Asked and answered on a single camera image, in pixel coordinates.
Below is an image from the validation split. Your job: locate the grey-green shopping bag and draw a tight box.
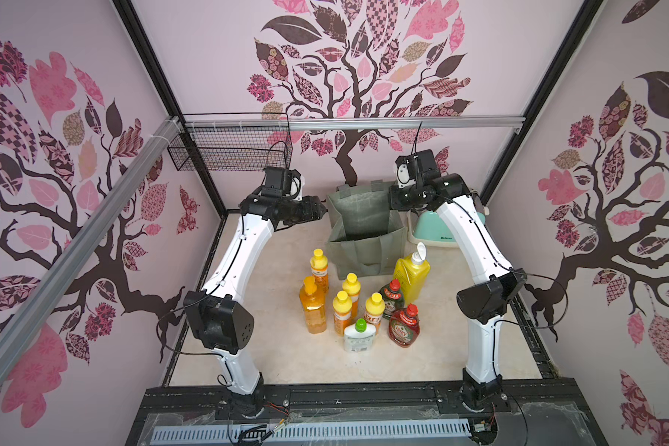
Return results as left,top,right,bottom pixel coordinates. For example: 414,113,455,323
324,180,406,280

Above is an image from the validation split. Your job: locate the large yellow dish soap bottle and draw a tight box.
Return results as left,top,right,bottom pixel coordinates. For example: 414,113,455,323
393,243,431,305

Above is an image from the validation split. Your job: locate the orange pump soap bottle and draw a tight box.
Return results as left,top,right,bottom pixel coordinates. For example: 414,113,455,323
299,276,327,335

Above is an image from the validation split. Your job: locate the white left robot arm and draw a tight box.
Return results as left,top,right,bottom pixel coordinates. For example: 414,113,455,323
183,194,327,418

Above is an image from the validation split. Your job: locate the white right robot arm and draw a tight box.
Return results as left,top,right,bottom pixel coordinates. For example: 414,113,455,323
388,174,528,413

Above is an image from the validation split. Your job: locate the mint green toaster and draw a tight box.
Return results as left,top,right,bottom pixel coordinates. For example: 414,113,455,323
406,208,487,248

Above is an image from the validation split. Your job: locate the orange bottle yellow cap rear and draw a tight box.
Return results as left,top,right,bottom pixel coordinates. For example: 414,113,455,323
310,248,329,294

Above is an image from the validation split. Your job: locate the orange bottle yellow cap middle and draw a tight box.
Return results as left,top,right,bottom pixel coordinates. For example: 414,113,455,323
342,273,362,320

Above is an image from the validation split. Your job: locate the dark green bottle red cap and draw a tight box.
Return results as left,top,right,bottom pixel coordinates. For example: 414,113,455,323
379,279,405,320

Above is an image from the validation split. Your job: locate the orange bottle yellow cap front-left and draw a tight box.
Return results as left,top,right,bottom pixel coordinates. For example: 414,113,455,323
333,291,353,336

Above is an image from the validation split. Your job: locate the orange bottle yellow cap front-right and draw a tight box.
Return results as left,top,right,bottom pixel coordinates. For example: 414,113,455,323
364,293,386,331

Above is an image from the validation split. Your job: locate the white bottle green cap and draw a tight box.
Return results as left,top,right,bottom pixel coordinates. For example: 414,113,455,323
344,318,376,352

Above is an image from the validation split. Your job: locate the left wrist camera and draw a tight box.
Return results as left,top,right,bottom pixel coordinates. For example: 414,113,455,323
260,167,302,200

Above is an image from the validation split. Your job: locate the black wire basket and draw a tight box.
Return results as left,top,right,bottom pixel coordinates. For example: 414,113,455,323
168,111,293,172

